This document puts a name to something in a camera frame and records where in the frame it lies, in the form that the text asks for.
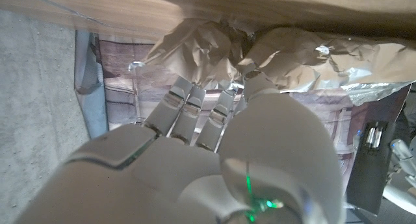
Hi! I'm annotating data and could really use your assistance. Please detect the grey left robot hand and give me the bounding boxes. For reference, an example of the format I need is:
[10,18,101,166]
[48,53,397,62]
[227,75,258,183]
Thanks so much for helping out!
[383,138,416,216]

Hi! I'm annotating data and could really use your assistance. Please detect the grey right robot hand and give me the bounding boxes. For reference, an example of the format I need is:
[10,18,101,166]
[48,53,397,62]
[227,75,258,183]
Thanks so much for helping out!
[14,63,346,224]

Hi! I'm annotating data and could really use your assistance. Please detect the black TV remote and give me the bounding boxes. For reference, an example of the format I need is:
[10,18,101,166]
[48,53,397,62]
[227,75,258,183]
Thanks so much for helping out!
[346,119,396,216]

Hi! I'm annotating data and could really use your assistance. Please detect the aluminum foil sheet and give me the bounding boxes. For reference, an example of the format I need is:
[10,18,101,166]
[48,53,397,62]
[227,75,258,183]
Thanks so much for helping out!
[128,18,416,106]

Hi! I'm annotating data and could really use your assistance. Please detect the printed living room backdrop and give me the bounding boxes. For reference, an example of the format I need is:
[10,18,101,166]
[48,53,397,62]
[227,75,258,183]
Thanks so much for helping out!
[74,31,411,192]

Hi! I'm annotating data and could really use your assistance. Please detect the blue-grey backdrop pole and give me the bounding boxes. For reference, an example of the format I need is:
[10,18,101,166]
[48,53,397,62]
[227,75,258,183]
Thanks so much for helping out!
[74,31,109,139]

